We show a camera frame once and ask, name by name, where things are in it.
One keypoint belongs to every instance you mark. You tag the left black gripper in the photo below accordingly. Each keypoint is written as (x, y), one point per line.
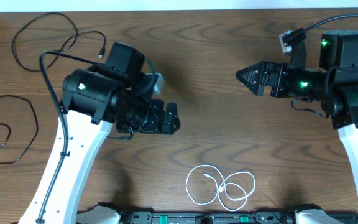
(156, 122)

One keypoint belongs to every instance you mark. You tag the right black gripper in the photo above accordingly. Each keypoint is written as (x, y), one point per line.
(266, 68)

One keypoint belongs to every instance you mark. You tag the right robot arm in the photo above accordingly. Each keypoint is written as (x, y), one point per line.
(334, 85)

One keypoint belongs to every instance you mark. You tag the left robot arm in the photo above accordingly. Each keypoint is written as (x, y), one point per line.
(116, 94)

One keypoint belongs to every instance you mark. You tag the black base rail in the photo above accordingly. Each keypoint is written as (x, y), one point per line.
(228, 217)

